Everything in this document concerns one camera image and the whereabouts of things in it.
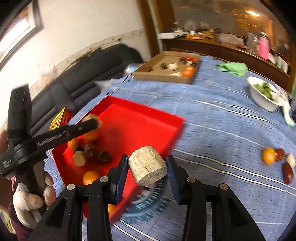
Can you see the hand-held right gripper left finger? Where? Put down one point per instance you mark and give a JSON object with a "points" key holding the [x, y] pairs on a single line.
{"points": [[120, 183]]}

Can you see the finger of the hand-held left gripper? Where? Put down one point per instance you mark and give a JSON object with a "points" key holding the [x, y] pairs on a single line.
{"points": [[83, 128]]}

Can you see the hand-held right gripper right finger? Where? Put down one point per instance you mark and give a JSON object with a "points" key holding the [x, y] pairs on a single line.
{"points": [[174, 183]]}

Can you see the small orange mandarin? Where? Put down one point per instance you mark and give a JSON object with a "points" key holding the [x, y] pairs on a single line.
{"points": [[71, 143]]}

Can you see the large orange mandarin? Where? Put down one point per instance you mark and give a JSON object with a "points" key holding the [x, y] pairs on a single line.
{"points": [[112, 210]]}

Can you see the red plastic tray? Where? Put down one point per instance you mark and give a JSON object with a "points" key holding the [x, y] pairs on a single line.
{"points": [[138, 125]]}

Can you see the person's left hand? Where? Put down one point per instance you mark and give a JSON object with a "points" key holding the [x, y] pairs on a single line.
{"points": [[25, 201]]}

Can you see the yellow and red box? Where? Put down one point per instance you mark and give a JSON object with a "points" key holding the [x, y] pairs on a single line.
{"points": [[57, 119]]}

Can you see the black sofa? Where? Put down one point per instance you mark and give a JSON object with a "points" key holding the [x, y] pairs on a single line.
{"points": [[76, 76]]}

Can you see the blue plaid tablecloth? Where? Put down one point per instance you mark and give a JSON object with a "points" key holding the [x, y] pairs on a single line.
{"points": [[219, 139]]}

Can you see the flat cardboard box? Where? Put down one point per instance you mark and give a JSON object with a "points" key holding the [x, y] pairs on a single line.
{"points": [[161, 77]]}

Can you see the wrinkled red date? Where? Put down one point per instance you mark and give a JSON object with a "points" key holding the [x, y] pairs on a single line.
{"points": [[280, 154]]}

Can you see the white bowl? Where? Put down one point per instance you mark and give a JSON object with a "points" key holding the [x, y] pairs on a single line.
{"points": [[261, 99]]}

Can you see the white flat box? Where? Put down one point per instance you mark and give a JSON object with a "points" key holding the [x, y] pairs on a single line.
{"points": [[170, 35]]}

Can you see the green cloth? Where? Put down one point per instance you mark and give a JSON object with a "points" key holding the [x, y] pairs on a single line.
{"points": [[233, 69]]}

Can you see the green leafy vegetables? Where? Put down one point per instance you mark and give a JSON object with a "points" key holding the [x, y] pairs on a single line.
{"points": [[265, 90]]}

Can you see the wooden cabinet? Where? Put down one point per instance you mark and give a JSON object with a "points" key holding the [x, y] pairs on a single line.
{"points": [[208, 49]]}

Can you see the clear plastic bag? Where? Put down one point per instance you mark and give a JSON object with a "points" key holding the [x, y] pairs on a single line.
{"points": [[230, 39]]}

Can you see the small white carton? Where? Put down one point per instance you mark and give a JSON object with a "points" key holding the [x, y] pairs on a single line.
{"points": [[281, 63]]}

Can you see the pink bottle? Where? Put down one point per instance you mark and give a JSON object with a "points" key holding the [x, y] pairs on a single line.
{"points": [[263, 47]]}

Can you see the window frame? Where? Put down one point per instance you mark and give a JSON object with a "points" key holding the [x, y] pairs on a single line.
{"points": [[20, 30]]}

